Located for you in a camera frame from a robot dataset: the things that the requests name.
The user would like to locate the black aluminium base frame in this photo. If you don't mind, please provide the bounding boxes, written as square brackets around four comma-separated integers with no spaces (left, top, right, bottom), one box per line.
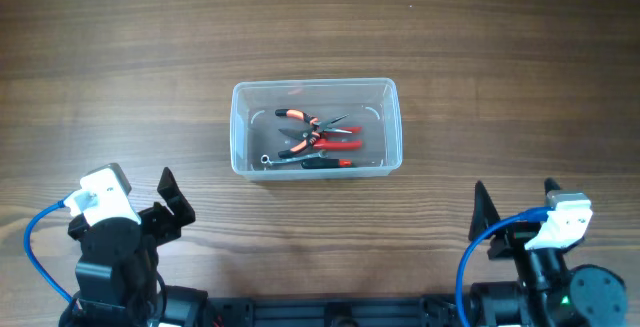
[209,294,461,327]

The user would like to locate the red handle snips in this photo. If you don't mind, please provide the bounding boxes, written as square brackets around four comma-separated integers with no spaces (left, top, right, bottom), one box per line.
[279,127,363,151]

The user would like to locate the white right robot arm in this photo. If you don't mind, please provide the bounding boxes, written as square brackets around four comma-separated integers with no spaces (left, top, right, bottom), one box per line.
[455,178,628,326]

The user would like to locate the orange black needle-nose pliers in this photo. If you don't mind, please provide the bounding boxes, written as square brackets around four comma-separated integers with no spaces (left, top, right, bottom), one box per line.
[275,109,352,159]

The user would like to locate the silver socket wrench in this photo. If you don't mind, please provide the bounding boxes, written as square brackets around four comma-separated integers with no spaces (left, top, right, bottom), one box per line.
[261,150,328,166]

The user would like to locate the black red handle screwdriver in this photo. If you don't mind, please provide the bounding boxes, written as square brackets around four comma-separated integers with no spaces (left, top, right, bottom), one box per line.
[301,157,354,169]

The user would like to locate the clear plastic container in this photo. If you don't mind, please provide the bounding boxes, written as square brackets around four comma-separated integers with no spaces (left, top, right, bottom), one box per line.
[230,78,403,181]

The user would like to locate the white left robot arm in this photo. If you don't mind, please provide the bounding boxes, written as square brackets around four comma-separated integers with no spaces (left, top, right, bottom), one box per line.
[59,163,215,327]

